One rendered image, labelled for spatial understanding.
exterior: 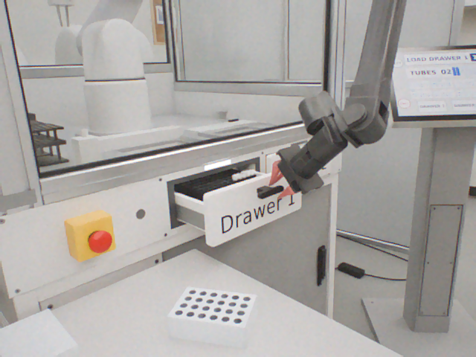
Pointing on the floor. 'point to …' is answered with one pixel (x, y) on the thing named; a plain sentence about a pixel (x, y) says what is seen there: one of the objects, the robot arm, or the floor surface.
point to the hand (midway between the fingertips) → (277, 190)
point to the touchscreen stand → (432, 256)
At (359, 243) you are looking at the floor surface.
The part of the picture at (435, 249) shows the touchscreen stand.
